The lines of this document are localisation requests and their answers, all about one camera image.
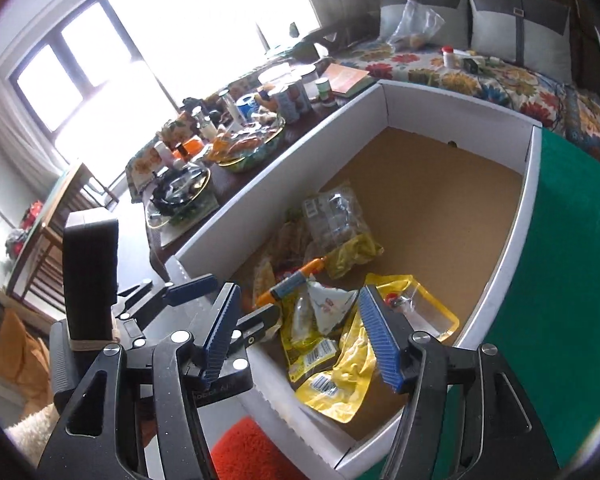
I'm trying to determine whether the blue can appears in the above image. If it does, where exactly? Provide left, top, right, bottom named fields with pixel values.
left=236, top=94, right=259, bottom=122

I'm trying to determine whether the white cardboard box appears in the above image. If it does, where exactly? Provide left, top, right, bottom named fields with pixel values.
left=167, top=80, right=543, bottom=473

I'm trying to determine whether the orange sausage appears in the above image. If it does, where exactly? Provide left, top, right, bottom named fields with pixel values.
left=254, top=256, right=327, bottom=307

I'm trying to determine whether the orange clothing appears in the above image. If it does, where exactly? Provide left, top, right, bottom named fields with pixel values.
left=210, top=416, right=306, bottom=480

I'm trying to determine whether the green blanket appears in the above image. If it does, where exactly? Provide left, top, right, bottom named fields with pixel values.
left=355, top=127, right=600, bottom=480

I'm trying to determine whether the tall white jar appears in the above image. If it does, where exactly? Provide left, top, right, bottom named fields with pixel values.
left=300, top=65, right=319, bottom=101

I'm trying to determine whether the white fluffy cloth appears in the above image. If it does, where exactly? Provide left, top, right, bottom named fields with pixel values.
left=5, top=404, right=61, bottom=468

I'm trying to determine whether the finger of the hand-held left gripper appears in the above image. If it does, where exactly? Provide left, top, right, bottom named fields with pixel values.
left=232, top=304, right=282, bottom=345
left=161, top=273, right=217, bottom=307

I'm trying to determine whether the dark wooden chair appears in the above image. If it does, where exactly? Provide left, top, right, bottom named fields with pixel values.
left=300, top=17, right=381, bottom=58

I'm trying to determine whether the patterned glass bowl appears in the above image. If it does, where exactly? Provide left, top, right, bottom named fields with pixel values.
left=214, top=112, right=287, bottom=174

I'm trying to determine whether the large window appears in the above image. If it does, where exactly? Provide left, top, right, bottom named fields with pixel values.
left=10, top=0, right=321, bottom=176

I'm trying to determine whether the bread snack packet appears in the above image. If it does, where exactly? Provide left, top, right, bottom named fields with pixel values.
left=252, top=220, right=313, bottom=301

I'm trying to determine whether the metal can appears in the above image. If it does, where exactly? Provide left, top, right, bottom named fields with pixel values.
left=274, top=85, right=297, bottom=123
left=291, top=80, right=312, bottom=113

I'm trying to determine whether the yellow printed snack packet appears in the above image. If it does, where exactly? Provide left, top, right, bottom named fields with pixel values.
left=279, top=290, right=342, bottom=382

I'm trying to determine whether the orange cushion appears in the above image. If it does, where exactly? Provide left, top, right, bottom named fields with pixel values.
left=0, top=307, right=51, bottom=401

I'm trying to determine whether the silver white snack wrapper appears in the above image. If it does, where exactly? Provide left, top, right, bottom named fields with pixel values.
left=306, top=281, right=362, bottom=334

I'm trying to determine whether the glass plate with dark items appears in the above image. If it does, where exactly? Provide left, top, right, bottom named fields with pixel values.
left=146, top=165, right=212, bottom=226

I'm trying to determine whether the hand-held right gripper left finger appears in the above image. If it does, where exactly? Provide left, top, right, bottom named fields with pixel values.
left=37, top=282, right=243, bottom=480

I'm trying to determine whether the white sheer curtain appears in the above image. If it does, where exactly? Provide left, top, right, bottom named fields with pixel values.
left=0, top=72, right=76, bottom=201

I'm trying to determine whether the gold bag of brown snacks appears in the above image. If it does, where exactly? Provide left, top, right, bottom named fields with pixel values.
left=301, top=186, right=385, bottom=280

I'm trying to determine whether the clear plastic bag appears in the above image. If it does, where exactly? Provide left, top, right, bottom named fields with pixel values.
left=387, top=0, right=447, bottom=49

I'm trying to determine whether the dark side table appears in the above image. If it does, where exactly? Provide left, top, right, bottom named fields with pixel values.
left=145, top=60, right=381, bottom=281

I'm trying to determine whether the orange book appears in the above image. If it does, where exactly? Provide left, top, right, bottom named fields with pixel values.
left=324, top=62, right=376, bottom=97

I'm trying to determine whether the yellow silver-topped snack bag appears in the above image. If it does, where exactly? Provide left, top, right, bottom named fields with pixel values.
left=295, top=310, right=381, bottom=423

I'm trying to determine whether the light wooden chair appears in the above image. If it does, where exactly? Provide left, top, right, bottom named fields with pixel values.
left=5, top=162, right=121, bottom=306

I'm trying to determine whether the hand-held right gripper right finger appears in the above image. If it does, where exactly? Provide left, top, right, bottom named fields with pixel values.
left=357, top=285, right=561, bottom=480

